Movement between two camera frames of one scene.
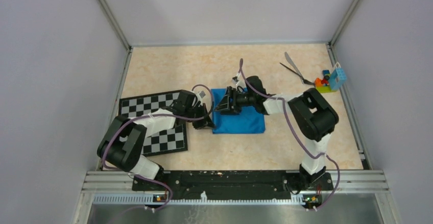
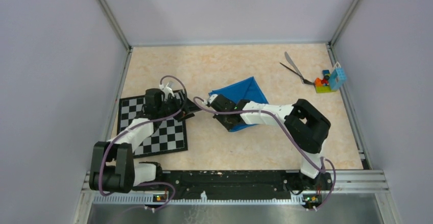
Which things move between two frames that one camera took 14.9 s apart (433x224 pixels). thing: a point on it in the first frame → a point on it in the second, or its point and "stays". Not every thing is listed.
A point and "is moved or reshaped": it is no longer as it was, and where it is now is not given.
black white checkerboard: (168, 141) stays
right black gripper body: (242, 100) → (223, 119)
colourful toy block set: (331, 82) stays
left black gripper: (203, 123) → (191, 106)
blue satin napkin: (249, 120) is moved or reshaped
